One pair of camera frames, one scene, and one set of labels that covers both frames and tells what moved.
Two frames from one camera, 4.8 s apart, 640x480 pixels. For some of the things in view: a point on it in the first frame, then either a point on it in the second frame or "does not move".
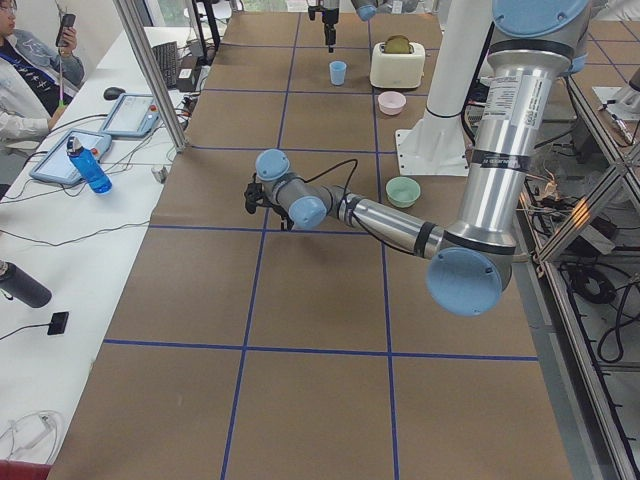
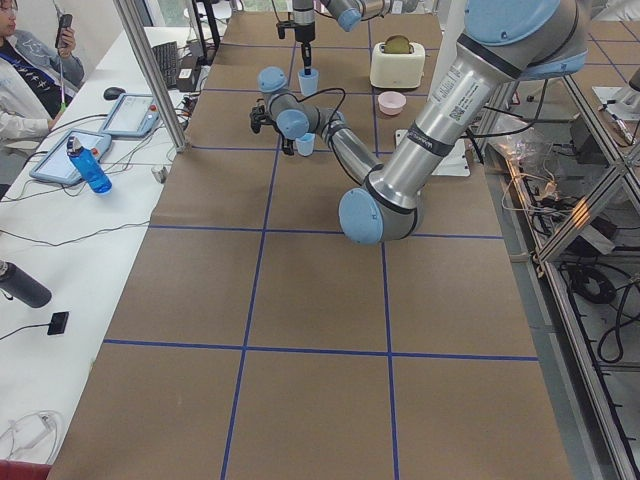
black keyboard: [167, 58] does not move
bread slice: [397, 44] does not move
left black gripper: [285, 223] -> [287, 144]
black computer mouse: [113, 93] does not move
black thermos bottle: [21, 287] does not move
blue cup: [337, 72] -> [309, 83]
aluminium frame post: [128, 9] does not move
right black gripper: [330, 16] -> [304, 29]
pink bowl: [391, 102] does not move
